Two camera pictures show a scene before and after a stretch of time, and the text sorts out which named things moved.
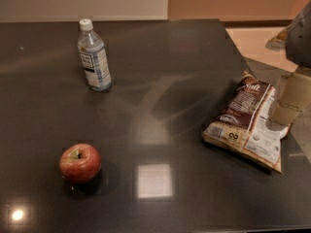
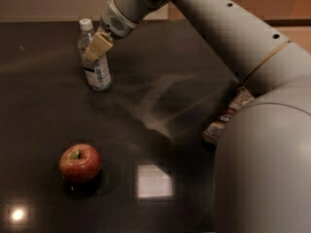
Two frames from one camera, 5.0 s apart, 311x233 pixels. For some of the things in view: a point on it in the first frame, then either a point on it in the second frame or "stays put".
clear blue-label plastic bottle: x=91 y=50 stays put
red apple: x=80 y=162 stays put
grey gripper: x=299 y=43 → x=116 y=23
